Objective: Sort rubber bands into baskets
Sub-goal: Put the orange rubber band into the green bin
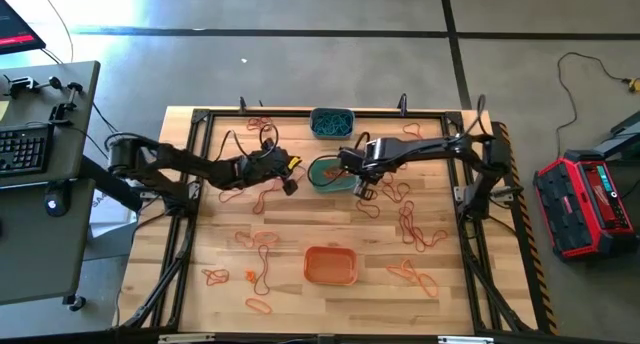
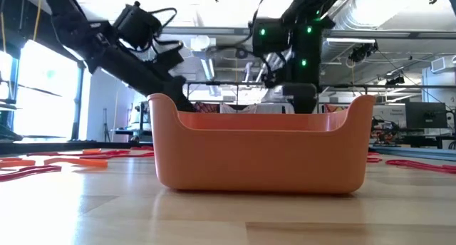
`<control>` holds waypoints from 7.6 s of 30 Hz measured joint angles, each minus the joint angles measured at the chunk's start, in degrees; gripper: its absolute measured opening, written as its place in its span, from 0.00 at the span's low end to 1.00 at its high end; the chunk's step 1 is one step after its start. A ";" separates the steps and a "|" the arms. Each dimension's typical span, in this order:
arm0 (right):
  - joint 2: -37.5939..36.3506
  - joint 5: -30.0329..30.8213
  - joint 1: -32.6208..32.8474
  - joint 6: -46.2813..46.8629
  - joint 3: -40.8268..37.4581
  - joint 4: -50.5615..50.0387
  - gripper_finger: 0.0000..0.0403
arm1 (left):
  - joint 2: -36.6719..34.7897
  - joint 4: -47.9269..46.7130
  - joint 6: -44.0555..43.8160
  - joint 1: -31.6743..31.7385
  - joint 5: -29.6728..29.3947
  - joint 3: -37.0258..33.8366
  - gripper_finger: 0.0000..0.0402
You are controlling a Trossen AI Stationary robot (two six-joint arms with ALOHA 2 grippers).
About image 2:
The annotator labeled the black pillar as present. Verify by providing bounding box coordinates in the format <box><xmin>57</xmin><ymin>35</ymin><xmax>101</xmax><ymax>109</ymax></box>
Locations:
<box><xmin>70</xmin><ymin>61</ymin><xmax>89</xmax><ymax>142</ymax></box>

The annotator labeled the orange rubber band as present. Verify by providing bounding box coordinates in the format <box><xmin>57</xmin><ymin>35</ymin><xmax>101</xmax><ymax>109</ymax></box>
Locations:
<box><xmin>43</xmin><ymin>157</ymin><xmax>110</xmax><ymax>169</ymax></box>
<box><xmin>0</xmin><ymin>159</ymin><xmax>37</xmax><ymax>169</ymax></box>

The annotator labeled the orange plastic basket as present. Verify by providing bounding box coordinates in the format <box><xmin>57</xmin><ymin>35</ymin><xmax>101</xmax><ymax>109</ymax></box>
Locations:
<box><xmin>147</xmin><ymin>93</ymin><xmax>377</xmax><ymax>196</ymax></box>

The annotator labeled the black ceiling device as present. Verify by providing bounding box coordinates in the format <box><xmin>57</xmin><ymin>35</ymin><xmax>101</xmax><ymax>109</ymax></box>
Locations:
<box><xmin>385</xmin><ymin>75</ymin><xmax>406</xmax><ymax>86</ymax></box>
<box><xmin>348</xmin><ymin>41</ymin><xmax>379</xmax><ymax>63</ymax></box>

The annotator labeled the thin tripod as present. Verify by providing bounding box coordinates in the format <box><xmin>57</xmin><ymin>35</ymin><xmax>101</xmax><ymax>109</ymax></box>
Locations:
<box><xmin>101</xmin><ymin>108</ymin><xmax>112</xmax><ymax>142</ymax></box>

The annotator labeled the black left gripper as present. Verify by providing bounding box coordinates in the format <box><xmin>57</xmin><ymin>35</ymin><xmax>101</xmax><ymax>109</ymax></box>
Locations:
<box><xmin>142</xmin><ymin>41</ymin><xmax>197</xmax><ymax>113</ymax></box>

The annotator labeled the background table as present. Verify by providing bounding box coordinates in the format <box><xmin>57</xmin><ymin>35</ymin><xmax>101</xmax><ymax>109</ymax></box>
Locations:
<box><xmin>111</xmin><ymin>127</ymin><xmax>155</xmax><ymax>142</ymax></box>

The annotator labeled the white machine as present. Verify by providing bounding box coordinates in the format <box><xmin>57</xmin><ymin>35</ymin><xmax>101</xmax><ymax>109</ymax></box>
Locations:
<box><xmin>128</xmin><ymin>101</ymin><xmax>151</xmax><ymax>132</ymax></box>

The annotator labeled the black horizontal railing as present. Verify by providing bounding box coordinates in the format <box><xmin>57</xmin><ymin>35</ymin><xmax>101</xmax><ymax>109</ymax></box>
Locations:
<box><xmin>185</xmin><ymin>80</ymin><xmax>456</xmax><ymax>113</ymax></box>

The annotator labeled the long dark red rubber band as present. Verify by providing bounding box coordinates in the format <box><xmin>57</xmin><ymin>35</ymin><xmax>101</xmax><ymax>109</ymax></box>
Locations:
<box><xmin>0</xmin><ymin>165</ymin><xmax>63</xmax><ymax>184</ymax></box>

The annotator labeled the yellow cable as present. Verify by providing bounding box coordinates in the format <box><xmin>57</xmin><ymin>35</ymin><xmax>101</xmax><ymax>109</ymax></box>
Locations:
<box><xmin>32</xmin><ymin>0</ymin><xmax>43</xmax><ymax>43</ymax></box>

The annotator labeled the black computer monitor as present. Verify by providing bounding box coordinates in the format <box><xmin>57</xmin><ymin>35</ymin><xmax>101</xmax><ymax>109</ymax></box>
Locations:
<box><xmin>405</xmin><ymin>101</ymin><xmax>449</xmax><ymax>130</ymax></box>

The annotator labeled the cluttered workbench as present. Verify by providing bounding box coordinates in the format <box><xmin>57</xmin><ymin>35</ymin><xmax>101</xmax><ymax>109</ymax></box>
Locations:
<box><xmin>370</xmin><ymin>116</ymin><xmax>456</xmax><ymax>150</ymax></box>

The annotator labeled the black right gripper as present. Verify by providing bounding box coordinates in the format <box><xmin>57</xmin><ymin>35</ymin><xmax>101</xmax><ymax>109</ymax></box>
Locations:
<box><xmin>281</xmin><ymin>83</ymin><xmax>318</xmax><ymax>114</ymax></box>

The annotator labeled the white cloth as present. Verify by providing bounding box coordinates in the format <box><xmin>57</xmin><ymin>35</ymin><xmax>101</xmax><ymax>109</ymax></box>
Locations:
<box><xmin>219</xmin><ymin>102</ymin><xmax>296</xmax><ymax>115</ymax></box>

